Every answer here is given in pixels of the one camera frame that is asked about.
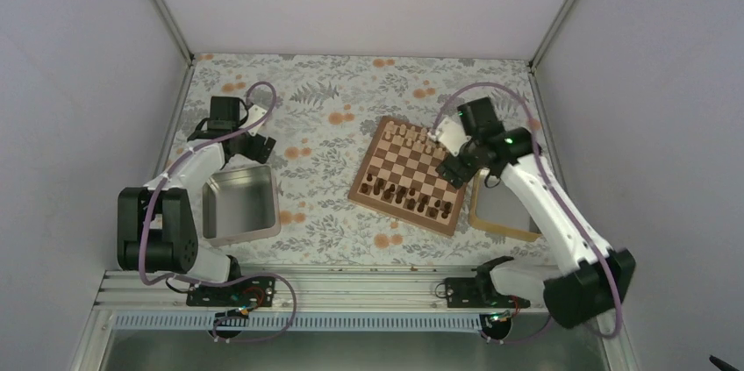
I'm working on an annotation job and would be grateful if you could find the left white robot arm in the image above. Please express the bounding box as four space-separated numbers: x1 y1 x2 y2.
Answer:
117 96 275 305

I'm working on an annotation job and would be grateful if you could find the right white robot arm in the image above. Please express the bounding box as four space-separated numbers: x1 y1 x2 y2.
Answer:
427 97 636 329

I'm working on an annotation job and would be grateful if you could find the yellow tin with dark pieces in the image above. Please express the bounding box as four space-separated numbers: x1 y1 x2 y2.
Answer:
469 170 541 242

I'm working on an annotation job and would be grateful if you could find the empty silver metal tin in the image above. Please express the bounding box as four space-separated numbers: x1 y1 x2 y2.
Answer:
202 165 282 247

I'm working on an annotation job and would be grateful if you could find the wooden chessboard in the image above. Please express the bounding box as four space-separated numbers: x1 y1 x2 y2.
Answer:
348 116 466 238

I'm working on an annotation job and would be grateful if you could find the floral patterned table mat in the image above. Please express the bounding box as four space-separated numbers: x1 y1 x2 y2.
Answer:
169 54 554 266

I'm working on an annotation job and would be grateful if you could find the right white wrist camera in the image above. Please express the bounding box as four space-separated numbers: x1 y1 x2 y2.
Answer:
427 117 470 156

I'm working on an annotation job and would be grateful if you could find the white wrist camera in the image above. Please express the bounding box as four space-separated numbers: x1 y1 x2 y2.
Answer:
427 117 470 156
240 104 268 136

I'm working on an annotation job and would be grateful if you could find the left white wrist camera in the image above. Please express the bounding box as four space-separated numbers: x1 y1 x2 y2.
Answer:
240 104 268 136

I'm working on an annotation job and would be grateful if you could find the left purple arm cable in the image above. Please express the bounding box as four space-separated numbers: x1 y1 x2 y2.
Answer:
139 82 297 346

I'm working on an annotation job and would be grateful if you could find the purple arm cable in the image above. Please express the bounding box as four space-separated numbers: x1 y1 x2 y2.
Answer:
428 82 624 346
139 82 297 346

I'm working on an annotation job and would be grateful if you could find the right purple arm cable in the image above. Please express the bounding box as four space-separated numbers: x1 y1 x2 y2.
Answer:
428 82 624 346

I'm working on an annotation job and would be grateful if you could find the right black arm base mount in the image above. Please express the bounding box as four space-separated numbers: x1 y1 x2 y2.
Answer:
433 277 521 339

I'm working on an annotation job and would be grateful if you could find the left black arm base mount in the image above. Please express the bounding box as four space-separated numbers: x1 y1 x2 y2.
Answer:
186 276 275 339

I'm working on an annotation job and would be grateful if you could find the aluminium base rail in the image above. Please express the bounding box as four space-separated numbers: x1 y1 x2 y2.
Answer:
94 266 547 334

